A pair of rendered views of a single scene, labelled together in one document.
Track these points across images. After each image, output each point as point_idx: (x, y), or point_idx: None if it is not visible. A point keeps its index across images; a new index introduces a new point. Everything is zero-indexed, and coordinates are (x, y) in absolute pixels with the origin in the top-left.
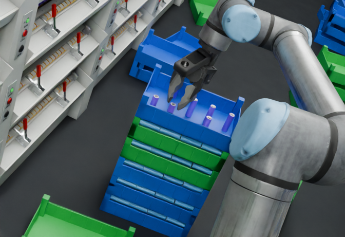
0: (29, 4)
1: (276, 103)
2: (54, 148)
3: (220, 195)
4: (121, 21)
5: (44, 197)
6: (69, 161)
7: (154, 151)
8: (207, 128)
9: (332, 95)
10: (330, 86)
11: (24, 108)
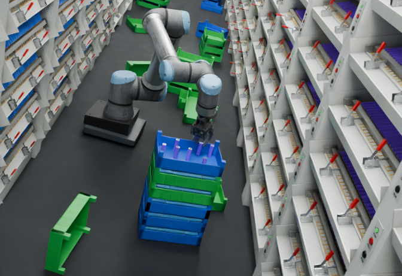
0: (283, 82)
1: (185, 12)
2: (244, 251)
3: (115, 250)
4: (281, 256)
5: (226, 198)
6: (230, 245)
7: None
8: (175, 138)
9: (160, 24)
10: (160, 27)
11: (264, 160)
